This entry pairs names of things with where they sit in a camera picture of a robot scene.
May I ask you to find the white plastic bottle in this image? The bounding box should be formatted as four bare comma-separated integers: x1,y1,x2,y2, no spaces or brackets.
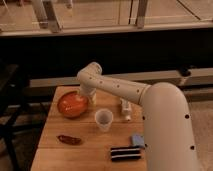
121,99,132,121

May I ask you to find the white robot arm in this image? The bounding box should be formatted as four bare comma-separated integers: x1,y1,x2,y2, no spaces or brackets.
77,62,200,171

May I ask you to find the orange ceramic bowl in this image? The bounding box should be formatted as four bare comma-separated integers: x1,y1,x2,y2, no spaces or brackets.
57,91,88,118

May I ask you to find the black white striped block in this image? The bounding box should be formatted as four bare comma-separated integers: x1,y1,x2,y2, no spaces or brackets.
110,146,141,161

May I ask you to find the red chili pepper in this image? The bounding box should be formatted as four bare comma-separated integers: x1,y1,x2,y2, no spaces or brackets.
58,135,82,145

